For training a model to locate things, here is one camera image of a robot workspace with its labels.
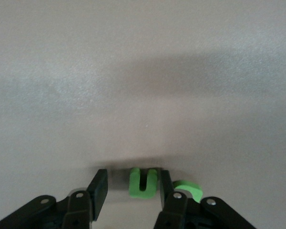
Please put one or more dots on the green foam letter B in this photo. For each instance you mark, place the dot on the green foam letter B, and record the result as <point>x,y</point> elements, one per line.
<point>190,188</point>

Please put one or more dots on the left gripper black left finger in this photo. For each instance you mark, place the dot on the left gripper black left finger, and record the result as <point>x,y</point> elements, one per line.
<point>100,188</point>

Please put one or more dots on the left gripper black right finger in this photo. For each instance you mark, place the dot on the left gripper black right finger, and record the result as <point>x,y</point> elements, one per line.
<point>166,190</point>

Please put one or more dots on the green foam letter u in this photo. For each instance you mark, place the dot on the green foam letter u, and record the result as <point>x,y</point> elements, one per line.
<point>133,186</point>

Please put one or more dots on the brown table cover sheet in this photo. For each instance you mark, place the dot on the brown table cover sheet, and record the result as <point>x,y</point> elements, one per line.
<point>143,71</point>

